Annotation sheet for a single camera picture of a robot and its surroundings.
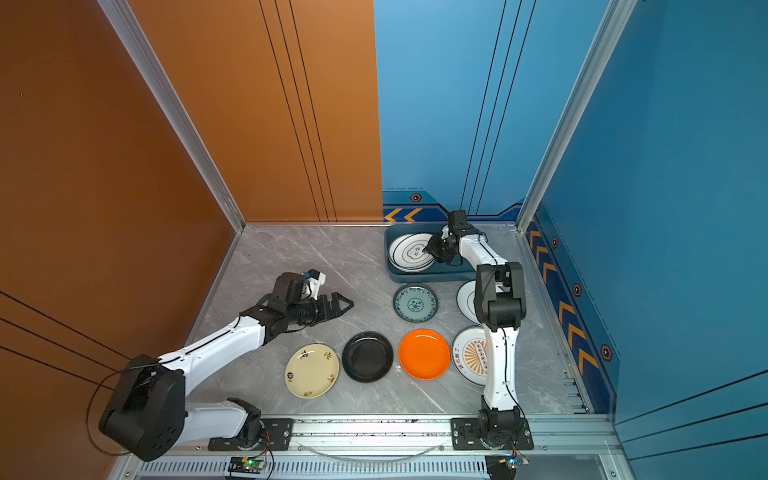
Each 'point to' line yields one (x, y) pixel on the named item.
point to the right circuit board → (504, 467)
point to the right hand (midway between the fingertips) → (424, 250)
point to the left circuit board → (246, 465)
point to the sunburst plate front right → (470, 353)
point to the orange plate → (424, 354)
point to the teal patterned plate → (415, 303)
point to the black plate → (367, 356)
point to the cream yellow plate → (312, 370)
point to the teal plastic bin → (461, 271)
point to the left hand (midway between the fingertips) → (344, 305)
